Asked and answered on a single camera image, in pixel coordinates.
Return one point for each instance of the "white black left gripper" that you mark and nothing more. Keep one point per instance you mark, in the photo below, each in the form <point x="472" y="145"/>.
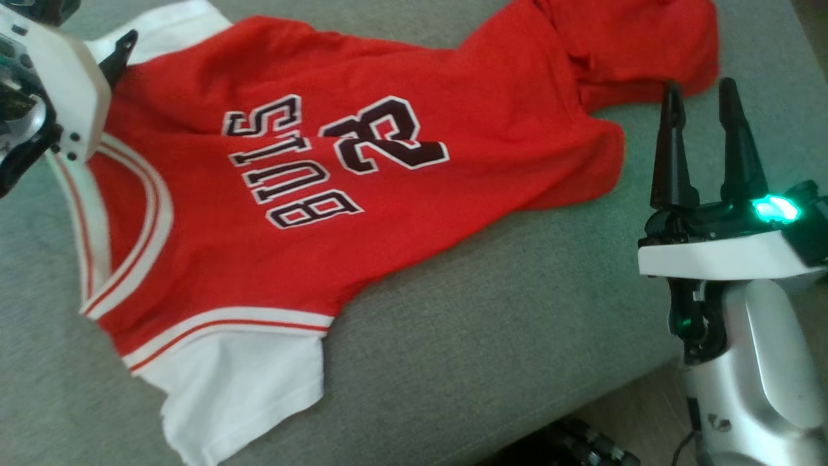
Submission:
<point x="71" y="84"/>

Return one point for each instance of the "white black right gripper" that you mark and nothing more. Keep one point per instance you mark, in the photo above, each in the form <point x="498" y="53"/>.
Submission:
<point x="711" y="255"/>

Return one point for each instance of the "red shorts with white stripe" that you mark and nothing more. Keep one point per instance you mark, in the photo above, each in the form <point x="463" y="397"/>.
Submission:
<point x="647" y="45"/>

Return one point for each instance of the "red white basketball jersey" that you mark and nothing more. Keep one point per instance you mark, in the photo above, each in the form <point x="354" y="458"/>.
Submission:
<point x="259" y="259"/>

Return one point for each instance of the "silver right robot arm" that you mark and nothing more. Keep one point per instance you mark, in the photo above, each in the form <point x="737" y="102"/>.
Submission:
<point x="770" y="375"/>

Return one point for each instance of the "red garment with white stripe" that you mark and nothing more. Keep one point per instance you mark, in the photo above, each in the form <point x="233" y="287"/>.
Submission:
<point x="453" y="323"/>

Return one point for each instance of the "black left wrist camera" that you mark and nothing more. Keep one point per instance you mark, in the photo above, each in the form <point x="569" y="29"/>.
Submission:
<point x="39" y="8"/>

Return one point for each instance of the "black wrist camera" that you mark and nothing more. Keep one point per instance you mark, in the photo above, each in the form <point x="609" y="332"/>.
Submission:
<point x="815" y="233"/>
<point x="39" y="8"/>

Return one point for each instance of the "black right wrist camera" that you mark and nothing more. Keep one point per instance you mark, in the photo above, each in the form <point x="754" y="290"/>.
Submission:
<point x="815" y="233"/>

